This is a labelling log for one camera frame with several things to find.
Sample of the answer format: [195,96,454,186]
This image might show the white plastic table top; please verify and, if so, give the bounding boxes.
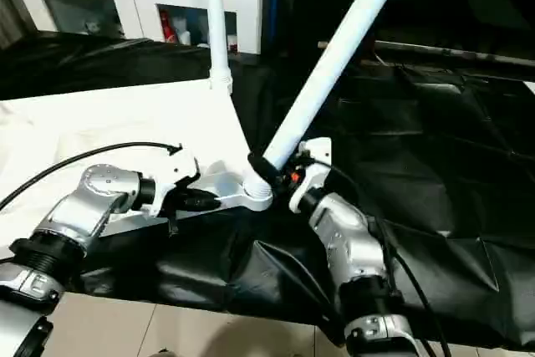
[0,79,276,246]

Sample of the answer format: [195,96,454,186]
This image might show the white plastic table leg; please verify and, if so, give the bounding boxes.
[243,0,415,201]
[203,0,235,95]

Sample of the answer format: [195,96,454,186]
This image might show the black table mat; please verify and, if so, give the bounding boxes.
[0,31,535,349]

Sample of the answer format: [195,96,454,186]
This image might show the red bottle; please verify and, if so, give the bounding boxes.
[160,8,177,45]

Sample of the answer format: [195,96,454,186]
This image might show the silver metal rod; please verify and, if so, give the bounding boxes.
[318,39,535,67]

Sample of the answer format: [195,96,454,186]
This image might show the grey curtain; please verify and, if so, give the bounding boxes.
[0,0,28,50]

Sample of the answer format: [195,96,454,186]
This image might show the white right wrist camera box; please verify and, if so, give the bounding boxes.
[288,137,334,215]

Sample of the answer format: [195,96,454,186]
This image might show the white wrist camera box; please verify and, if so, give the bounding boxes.
[288,137,334,215]
[148,149,202,218]

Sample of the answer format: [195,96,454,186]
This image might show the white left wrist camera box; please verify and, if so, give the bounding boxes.
[148,149,202,218]

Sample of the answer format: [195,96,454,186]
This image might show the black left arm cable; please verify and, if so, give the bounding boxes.
[0,142,184,212]

